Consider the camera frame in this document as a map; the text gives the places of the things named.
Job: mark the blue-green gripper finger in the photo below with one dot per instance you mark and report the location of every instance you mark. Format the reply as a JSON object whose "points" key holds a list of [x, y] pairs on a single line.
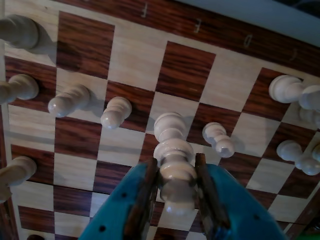
{"points": [[237, 212], [117, 212]]}

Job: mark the white chess pawn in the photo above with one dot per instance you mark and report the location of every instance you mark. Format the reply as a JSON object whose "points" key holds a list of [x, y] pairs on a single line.
{"points": [[317, 152], [217, 137], [116, 112], [70, 98], [22, 86], [290, 150]]}

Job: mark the dark chess pawn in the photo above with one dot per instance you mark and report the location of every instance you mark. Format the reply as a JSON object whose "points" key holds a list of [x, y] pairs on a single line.
{"points": [[35, 237]]}

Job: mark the white chess knight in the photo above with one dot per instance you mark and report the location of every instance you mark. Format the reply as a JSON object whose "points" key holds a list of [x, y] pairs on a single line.
{"points": [[20, 170]]}

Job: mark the white chess bishop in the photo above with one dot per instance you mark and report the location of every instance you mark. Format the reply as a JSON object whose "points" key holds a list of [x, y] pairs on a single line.
{"points": [[285, 88]]}

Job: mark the white chess rook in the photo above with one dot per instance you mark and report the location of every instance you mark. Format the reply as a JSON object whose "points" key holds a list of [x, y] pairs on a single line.
{"points": [[22, 32]]}

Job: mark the wooden chessboard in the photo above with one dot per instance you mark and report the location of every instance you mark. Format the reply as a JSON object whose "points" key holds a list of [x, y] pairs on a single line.
{"points": [[135, 57]]}

